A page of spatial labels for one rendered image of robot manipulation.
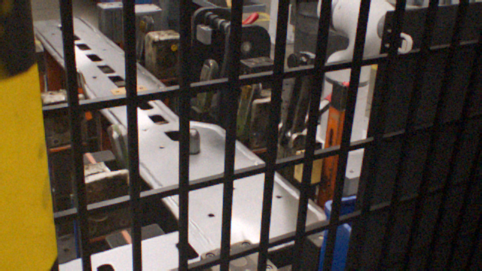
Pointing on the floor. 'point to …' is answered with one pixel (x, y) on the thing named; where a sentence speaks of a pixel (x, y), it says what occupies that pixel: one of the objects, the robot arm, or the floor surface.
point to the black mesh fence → (184, 89)
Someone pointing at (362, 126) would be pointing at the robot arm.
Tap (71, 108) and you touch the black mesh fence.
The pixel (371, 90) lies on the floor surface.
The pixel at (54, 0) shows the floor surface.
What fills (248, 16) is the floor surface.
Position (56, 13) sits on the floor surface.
